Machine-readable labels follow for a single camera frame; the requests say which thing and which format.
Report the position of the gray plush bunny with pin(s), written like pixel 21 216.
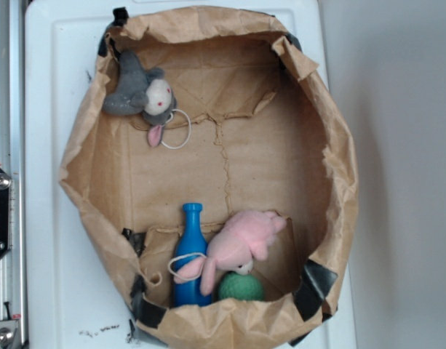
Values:
pixel 145 92

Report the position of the brown paper bag bin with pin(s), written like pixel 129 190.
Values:
pixel 264 134

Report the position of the pink plush bunny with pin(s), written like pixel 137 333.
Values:
pixel 244 238

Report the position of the blue plastic bottle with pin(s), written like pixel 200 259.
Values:
pixel 190 240

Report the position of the green yarn ball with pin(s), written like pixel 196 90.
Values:
pixel 240 287

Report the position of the aluminum frame rail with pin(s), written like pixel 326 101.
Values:
pixel 13 295

